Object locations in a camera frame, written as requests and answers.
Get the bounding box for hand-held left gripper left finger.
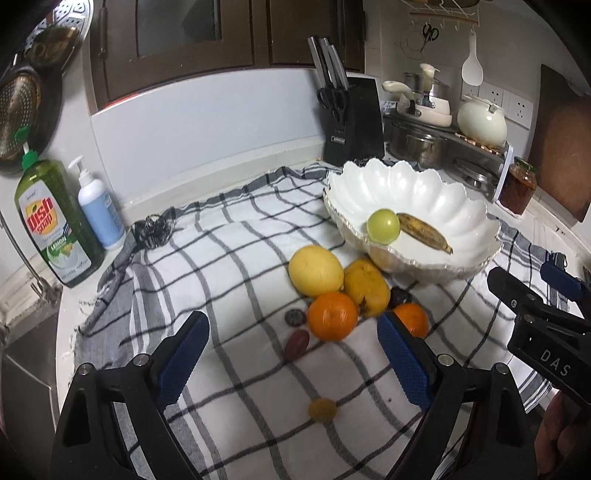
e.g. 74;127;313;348
50;310;211;480

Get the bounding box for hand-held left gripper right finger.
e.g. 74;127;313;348
376;311;539;480

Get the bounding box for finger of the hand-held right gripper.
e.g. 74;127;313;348
540;261;591;320
487;266;591;334

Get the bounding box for small orange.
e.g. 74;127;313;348
393;302;430;339

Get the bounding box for dark purple plum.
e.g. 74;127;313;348
387;286;413;309

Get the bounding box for yellow mango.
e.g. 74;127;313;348
344;259;392;317

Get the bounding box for large orange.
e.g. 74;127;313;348
308;292;359;342

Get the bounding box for small yellow fruit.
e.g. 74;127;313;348
308;398;338;423

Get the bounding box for red date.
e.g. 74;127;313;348
283;329;310;363

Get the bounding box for white scalloped bowl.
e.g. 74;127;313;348
322;158;504;283

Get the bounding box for large yellow lemon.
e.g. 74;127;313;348
288;246;345;297

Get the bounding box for person's right hand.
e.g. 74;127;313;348
536;392;591;480

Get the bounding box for red sauce jar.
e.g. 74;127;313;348
499;157;539;217

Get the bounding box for checked white cloth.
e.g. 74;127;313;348
69;164;568;480

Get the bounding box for brown spotted banana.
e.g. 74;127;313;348
397;212;454;254

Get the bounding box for white pot rack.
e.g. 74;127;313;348
455;131;515;204

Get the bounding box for steel pot lid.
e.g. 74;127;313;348
450;157;502;190

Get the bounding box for green round fruit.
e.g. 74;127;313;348
367;209;400;243

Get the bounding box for black and white scrunchie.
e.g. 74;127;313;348
134;215;175;250

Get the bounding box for wooden cutting board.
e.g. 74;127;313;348
526;64;591;222

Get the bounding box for steel sink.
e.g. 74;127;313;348
0;300;61;462

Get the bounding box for white pump bottle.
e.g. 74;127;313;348
68;156;127;251

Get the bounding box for steel faucet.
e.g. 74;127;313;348
0;212;63;305

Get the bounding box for cream kettle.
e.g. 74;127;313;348
457;95;508;149

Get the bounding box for green dish soap bottle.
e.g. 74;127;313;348
14;129;105;289

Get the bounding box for small steel milk pot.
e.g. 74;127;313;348
404;64;451;107

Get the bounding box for white rice paddle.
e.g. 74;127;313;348
462;30;485;87

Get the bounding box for black knife block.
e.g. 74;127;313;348
318;76;385;166

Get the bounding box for black kitchen scissors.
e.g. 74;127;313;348
317;87;350;126

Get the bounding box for small hanging scissors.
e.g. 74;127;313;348
419;23;439;54

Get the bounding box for hanging metal strainers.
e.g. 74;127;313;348
0;51;63;176

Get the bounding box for brass colander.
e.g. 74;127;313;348
0;69;42;162

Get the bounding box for dark wooden cabinet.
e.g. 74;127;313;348
90;0;365;114

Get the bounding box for steel steamer plate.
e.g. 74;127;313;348
28;0;95;61

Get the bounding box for white wall socket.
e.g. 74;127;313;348
503;90;534;129
461;83;508;108

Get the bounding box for steel handled knife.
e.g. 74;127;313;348
320;38;340;90
307;36;326;90
329;44;350;90

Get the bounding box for hanging wire rack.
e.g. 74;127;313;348
399;0;483;26

